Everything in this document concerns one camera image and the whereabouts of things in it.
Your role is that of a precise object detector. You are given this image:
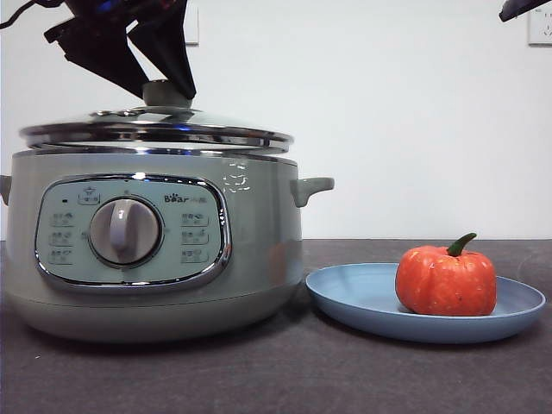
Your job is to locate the pale green electric steamer pot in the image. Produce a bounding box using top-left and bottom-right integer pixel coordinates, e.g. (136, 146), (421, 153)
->
(0, 146), (336, 345)

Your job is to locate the blue plate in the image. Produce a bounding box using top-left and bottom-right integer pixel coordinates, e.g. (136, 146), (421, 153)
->
(304, 262), (547, 345)

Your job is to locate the black cable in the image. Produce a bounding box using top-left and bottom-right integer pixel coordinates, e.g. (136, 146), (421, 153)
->
(0, 0), (48, 30)

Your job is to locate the white wall socket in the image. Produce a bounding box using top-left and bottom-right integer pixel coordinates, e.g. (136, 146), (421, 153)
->
(528, 7), (552, 47)
(185, 6), (201, 47)

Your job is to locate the small orange pumpkin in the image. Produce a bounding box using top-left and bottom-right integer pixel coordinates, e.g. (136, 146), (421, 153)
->
(394, 232), (498, 317)

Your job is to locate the glass lid with green knob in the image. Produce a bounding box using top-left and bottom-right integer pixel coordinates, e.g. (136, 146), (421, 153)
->
(19, 79), (295, 154)

